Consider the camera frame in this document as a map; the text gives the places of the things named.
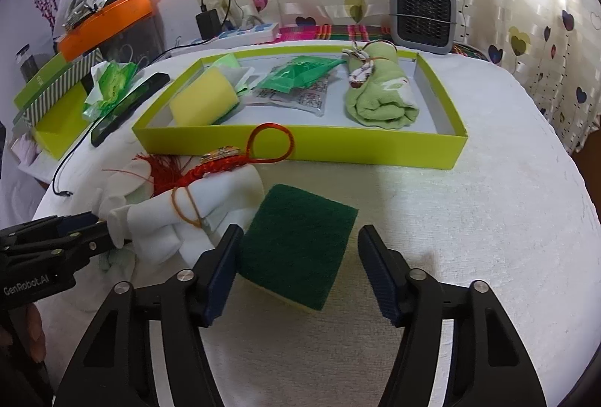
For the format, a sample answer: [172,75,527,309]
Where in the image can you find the black smartphone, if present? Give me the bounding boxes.
[91,72,170,148]

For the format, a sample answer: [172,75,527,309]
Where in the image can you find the white blue power strip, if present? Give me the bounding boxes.
[193,23,279,49]

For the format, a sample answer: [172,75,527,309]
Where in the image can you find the lime green shallow box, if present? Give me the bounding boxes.
[133,50,468,169]

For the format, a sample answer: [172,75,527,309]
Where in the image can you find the grey portable fan heater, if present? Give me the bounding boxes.
[389,0,458,55]

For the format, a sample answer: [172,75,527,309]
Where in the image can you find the green white tissue pack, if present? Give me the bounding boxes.
[83,61,137,122]

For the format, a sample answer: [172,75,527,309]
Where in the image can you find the white towel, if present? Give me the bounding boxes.
[92,161,265,266]

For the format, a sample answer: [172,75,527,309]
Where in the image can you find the red opera mask tassel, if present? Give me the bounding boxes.
[104,122,295,196]

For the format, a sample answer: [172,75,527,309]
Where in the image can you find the rolled green towel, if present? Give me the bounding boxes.
[342,40,420,130]

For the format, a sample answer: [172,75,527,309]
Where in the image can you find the orange storage tray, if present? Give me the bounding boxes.
[57,0,153,61]

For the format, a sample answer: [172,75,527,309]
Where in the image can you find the plaid pink green cloth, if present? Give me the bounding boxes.
[274,23,490,60]

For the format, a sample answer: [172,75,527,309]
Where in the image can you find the lime green box lid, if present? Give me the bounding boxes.
[33,83,90,160]

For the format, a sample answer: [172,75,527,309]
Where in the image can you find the person's left hand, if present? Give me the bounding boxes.
[1,303,47,363]

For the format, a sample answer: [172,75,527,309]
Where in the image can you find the green striped gift box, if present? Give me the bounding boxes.
[12,48,104,127]

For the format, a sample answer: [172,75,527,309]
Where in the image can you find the white fleece blanket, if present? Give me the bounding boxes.
[32,39,601,407]

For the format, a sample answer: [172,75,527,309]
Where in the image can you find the light green folded cloth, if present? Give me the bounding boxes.
[210,53,242,72]

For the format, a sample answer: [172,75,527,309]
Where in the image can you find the clear printed plastic packet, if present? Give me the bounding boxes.
[242,75,330,116]

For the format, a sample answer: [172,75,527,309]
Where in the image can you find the green plastic bag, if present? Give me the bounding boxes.
[257,55,343,94]

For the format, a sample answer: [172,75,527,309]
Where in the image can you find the black power adapter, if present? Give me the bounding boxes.
[196,8,222,41]

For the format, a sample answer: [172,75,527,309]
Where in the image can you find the yellow green sponge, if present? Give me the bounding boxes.
[239,184,358,311]

